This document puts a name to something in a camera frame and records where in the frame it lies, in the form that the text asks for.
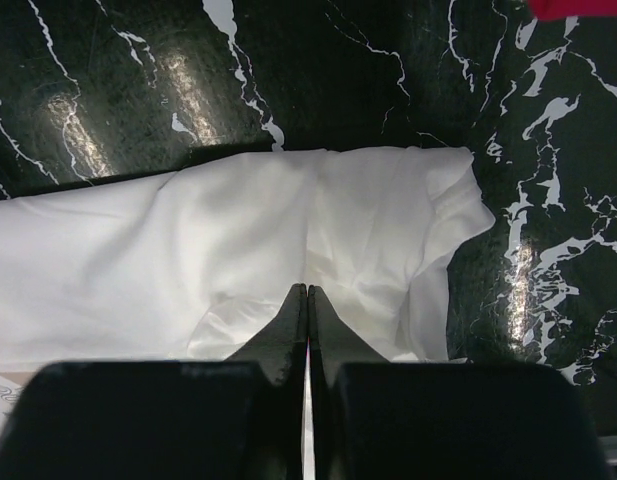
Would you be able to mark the red folded t shirt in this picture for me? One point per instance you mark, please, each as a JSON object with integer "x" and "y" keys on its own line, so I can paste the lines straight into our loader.
{"x": 550, "y": 10}

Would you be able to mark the black marble pattern mat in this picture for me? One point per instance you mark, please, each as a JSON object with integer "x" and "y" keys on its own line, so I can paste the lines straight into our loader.
{"x": 92, "y": 91}

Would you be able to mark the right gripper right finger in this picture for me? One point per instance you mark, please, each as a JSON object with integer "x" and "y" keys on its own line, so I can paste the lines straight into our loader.
{"x": 374, "y": 419}

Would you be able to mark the white printed t shirt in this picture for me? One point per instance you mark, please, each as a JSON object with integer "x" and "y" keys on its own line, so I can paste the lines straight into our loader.
{"x": 191, "y": 264}

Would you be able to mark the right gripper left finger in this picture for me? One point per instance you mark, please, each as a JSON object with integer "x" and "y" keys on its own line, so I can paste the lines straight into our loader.
{"x": 240, "y": 418}

